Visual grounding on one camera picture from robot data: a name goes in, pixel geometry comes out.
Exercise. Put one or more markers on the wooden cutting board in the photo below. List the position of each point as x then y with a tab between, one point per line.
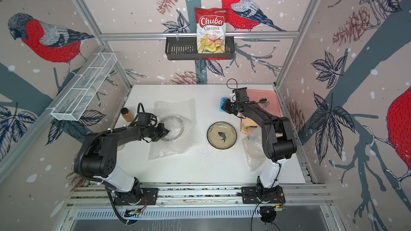
247	125

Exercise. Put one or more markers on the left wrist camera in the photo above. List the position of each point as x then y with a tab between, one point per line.
144	118

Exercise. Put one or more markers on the orange spice jar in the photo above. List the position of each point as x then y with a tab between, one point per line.
127	115

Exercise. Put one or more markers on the cream dinner plate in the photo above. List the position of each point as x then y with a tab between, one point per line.
221	135

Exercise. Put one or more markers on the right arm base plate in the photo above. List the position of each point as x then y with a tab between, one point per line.
253	195

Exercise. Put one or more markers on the Chuba cassava chips bag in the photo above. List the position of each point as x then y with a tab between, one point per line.
211	30

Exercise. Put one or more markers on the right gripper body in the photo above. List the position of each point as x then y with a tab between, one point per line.
230	107

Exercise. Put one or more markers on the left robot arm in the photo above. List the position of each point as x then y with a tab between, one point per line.
97	159

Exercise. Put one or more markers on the black spoon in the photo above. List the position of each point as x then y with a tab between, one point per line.
262	100

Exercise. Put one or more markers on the white mesh wall basket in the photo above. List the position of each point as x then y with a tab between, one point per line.
86	85

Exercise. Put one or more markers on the blue tape dispenser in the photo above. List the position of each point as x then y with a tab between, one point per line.
222	101

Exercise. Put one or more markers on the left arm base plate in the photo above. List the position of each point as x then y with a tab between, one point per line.
147	195

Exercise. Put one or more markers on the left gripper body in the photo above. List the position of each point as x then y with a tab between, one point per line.
156	134

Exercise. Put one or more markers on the dark rimmed plate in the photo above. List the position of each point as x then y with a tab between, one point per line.
175	125

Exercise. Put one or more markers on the pink tray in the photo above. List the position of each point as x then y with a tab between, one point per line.
271	96

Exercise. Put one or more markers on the metal fork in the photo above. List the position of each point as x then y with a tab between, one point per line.
264	105

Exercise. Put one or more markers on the bubble wrap sheet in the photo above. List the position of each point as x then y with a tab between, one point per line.
252	145
184	109

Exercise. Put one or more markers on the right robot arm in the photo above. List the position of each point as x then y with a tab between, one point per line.
278	141

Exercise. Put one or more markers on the black wire shelf basket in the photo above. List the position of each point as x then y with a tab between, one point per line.
185	49

